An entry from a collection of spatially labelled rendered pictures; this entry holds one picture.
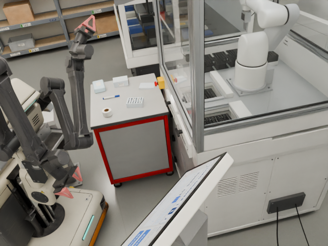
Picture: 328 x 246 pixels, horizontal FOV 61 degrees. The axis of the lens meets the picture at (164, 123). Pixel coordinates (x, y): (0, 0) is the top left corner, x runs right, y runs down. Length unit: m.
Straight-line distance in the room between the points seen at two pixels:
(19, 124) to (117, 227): 1.44
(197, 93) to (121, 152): 1.18
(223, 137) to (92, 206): 1.18
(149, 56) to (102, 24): 3.03
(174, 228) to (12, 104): 0.70
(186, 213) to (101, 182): 1.81
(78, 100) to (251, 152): 0.95
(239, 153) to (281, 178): 0.45
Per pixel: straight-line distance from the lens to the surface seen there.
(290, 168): 1.89
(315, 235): 2.42
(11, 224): 2.00
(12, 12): 5.47
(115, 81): 2.43
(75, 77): 1.41
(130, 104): 2.14
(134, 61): 2.59
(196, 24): 1.09
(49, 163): 1.26
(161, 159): 2.39
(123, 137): 2.17
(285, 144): 1.69
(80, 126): 1.38
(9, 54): 5.64
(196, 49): 1.13
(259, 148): 1.61
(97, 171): 2.80
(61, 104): 1.52
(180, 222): 0.93
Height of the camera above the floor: 1.98
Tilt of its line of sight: 39 degrees down
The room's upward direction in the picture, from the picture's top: 7 degrees counter-clockwise
